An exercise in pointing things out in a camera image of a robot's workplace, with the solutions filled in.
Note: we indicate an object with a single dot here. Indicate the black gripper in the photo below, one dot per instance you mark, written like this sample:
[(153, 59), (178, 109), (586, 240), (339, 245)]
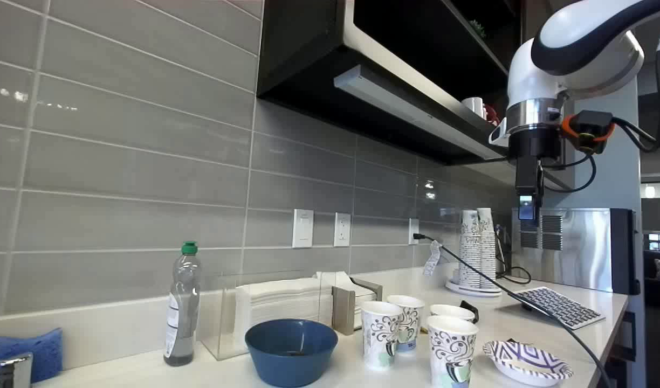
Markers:
[(534, 147)]

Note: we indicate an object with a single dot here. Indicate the patterned paper cup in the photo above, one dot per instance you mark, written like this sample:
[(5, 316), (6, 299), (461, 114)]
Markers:
[(450, 356), (415, 316), (378, 335), (450, 312)]

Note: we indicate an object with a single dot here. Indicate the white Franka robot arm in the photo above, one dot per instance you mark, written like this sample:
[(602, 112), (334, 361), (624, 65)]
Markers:
[(596, 72)]

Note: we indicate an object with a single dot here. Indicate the tall paper cup stack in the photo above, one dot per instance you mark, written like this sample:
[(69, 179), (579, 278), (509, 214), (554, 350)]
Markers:
[(485, 245), (470, 248)]

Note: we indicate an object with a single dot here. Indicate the white napkin stack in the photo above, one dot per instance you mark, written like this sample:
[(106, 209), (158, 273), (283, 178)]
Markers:
[(336, 278)]

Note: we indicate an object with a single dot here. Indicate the stainless steel appliance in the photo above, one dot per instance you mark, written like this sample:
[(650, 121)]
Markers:
[(589, 248)]

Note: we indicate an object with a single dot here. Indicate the white plate under stacks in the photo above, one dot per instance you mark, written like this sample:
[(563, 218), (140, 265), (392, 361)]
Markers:
[(481, 292)]

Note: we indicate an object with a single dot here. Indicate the red shelf item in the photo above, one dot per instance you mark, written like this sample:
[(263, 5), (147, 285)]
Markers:
[(493, 114)]

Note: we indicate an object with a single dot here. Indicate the slim grey keyboard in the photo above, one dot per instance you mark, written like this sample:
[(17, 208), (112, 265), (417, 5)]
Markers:
[(559, 307)]

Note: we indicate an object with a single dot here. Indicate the black binder clip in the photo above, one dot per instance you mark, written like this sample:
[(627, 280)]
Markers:
[(472, 312)]

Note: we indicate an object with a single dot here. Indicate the white mug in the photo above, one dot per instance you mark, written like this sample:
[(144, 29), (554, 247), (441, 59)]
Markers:
[(472, 107)]

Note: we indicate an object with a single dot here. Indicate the blue patterned paper plate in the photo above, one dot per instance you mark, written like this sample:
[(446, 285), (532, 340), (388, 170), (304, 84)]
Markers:
[(526, 359)]

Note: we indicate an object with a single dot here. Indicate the under-cabinet light bar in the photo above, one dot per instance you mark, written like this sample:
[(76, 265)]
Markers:
[(386, 93)]

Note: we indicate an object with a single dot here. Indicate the dark upper cabinet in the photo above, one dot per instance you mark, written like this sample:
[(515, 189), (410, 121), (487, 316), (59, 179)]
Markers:
[(299, 50)]

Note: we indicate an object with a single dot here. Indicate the dark blue bowl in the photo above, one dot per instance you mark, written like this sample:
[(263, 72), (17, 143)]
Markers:
[(290, 363)]

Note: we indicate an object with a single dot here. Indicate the clear acrylic holder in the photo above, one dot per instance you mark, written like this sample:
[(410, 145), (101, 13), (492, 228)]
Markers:
[(222, 325)]

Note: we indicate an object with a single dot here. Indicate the clear dish soap bottle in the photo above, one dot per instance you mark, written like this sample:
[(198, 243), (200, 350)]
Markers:
[(182, 302)]

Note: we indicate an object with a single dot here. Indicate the blue sponge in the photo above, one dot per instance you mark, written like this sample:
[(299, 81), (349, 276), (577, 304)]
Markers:
[(34, 351)]

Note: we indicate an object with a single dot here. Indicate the small chrome sink fixture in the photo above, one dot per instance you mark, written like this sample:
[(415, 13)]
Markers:
[(9, 371)]

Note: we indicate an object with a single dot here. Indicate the black orange wrist camera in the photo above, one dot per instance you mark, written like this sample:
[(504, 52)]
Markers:
[(592, 126)]

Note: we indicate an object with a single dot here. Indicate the white wall outlet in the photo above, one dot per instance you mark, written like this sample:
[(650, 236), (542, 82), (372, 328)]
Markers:
[(303, 228), (413, 224), (340, 230)]

